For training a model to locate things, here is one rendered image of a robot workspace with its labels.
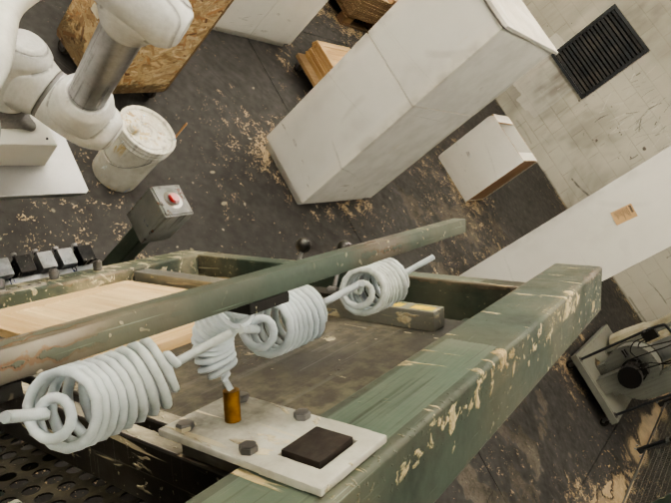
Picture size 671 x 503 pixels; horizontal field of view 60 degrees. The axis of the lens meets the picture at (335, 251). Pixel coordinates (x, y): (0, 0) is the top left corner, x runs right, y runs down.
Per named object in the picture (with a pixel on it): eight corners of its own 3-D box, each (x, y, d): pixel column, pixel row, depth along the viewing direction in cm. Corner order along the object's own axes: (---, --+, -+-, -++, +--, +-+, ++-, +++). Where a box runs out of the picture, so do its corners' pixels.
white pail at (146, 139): (131, 150, 321) (174, 94, 294) (153, 196, 314) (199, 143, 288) (77, 149, 295) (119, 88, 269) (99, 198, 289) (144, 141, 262)
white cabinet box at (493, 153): (455, 157, 655) (508, 116, 614) (482, 200, 642) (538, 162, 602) (437, 156, 619) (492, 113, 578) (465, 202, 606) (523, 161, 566)
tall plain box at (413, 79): (334, 143, 480) (508, -19, 381) (367, 204, 467) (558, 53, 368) (257, 139, 408) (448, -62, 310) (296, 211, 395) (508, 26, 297)
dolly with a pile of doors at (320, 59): (330, 70, 547) (351, 47, 530) (355, 114, 536) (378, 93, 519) (286, 61, 498) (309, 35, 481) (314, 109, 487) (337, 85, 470)
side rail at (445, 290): (213, 283, 194) (210, 251, 193) (552, 331, 132) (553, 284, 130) (199, 287, 190) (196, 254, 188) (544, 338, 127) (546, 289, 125)
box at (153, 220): (153, 212, 206) (179, 183, 196) (168, 241, 204) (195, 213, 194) (124, 216, 197) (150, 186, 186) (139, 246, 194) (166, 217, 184)
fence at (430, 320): (149, 281, 173) (148, 267, 173) (444, 325, 119) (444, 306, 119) (135, 284, 169) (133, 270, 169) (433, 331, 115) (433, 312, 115)
